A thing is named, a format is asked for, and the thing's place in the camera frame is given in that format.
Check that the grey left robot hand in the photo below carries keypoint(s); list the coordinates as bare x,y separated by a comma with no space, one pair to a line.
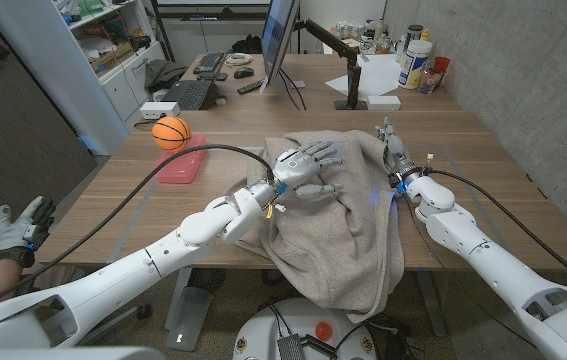
295,167

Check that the person's gloved hand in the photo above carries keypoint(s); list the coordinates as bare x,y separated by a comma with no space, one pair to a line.
12,234

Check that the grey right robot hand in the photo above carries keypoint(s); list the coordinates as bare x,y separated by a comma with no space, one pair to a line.
398,155

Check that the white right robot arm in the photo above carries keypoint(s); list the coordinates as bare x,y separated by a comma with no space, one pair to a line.
503,280

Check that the small white box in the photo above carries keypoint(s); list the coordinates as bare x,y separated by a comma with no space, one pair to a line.
383,102

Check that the beige coat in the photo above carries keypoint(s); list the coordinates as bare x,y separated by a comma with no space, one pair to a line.
343,235

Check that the pink plastic box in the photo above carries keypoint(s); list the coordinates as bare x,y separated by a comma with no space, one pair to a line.
183,170

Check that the white power box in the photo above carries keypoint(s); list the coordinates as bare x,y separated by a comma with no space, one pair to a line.
159,110

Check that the cardboard box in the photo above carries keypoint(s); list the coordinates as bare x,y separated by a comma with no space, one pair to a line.
113,59

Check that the clear glass jar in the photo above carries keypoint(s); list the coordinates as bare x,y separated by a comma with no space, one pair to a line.
429,81

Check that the purple sticky note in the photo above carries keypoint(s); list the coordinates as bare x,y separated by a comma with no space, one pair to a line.
298,84

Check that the white paper sheet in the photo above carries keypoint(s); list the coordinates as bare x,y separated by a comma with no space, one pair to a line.
373,75

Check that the white canister with blue label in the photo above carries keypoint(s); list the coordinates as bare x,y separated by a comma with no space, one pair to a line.
414,65

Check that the black remote control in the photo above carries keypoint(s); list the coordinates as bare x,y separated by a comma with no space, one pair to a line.
250,86

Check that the red cup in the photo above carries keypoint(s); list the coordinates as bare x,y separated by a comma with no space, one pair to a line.
442,64

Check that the black computer mouse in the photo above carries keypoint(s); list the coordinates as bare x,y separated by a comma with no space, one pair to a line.
243,72

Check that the yellow bottle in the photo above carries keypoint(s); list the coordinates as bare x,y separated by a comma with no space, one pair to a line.
425,35

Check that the black phone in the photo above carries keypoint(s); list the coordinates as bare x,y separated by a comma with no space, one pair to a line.
212,76

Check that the black laptop keyboard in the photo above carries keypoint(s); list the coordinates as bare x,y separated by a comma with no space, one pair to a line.
190,94

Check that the orange basketball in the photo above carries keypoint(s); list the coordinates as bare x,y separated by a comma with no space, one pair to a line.
170,134

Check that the white robot chest cover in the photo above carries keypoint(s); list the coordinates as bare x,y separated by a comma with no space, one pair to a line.
63,354

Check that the black bag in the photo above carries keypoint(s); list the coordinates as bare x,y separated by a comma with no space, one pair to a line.
247,45

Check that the computer monitor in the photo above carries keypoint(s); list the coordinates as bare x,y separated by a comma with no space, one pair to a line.
278,35

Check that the black desktop keyboard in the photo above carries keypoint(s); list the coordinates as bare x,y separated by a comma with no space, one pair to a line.
209,62

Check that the grey table leg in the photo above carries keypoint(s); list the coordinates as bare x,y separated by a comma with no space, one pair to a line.
430,305

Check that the white robot torso base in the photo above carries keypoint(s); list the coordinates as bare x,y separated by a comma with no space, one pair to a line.
263,325

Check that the grey-green cloth bundle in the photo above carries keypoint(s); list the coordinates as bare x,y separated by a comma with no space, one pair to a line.
163,74

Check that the white shelf cabinet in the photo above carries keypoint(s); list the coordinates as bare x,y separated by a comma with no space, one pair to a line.
53,75

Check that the red emergency button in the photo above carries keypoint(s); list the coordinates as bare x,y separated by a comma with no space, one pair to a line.
324,331

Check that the grey metal heatsink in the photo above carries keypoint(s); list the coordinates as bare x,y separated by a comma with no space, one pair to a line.
290,347

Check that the grey table foot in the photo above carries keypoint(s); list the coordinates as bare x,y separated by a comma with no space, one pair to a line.
188,315

